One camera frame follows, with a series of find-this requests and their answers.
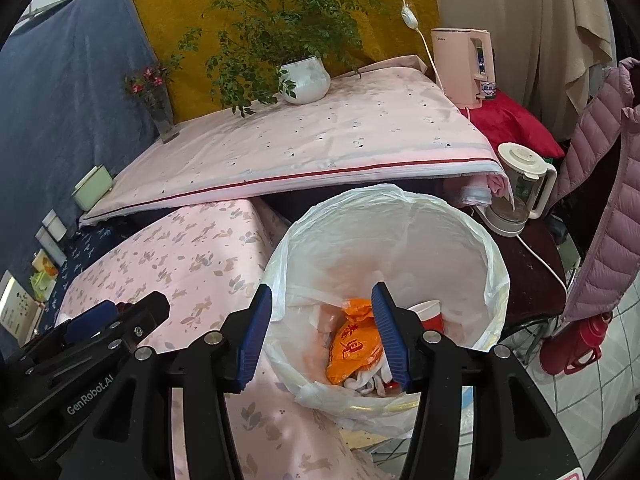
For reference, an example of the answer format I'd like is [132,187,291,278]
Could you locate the red paper cup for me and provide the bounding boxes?
[409,300,444,333]

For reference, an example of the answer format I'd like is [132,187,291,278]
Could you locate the white trash bag bin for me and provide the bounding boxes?
[262,184,510,438]

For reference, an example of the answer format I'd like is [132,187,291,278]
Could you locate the green yellow small pouch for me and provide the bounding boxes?
[29,271,56,302]

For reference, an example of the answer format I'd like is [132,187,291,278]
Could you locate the white booklet box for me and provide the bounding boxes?
[0,271,42,347]

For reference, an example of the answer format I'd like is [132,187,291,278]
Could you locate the yellow printed small box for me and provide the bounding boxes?
[32,249,58,278]

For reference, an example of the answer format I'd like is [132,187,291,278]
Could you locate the navy floral cloth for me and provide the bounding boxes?
[37,226,124,334]

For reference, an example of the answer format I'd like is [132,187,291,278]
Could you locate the pink rabbit print tablecloth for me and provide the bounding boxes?
[58,200,387,479]

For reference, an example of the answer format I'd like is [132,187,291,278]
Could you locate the white cylindrical jar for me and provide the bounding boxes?
[42,209,67,242]

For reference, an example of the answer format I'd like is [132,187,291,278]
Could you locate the red bag on floor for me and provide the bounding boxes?
[539,312,613,376]

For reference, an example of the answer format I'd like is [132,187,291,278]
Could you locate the green tissue box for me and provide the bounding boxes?
[72,165,113,212]

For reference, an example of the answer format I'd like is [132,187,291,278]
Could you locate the mauve puffer jacket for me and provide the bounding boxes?
[547,58,639,321]

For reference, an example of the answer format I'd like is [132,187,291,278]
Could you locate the blue backdrop cloth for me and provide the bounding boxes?
[1,0,157,287]

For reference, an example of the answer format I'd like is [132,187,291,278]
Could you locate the glass vase red flowers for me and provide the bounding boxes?
[124,63,179,143]

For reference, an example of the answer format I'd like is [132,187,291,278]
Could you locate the mustard yellow backdrop cloth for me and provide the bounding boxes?
[134,0,440,122]

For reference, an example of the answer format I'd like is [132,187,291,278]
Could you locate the red cushion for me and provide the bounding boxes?
[460,90,564,159]

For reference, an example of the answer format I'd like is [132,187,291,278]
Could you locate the white pot green plant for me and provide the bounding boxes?
[167,0,386,117]

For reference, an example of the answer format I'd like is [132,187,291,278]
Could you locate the pale pink speckled cloth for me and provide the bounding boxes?
[80,55,512,226]

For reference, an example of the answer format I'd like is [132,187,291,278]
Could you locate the beige hanging cloth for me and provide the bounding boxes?
[437,0,617,141]

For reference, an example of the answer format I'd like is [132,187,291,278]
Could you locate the white cord with switch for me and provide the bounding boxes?
[383,0,446,97]

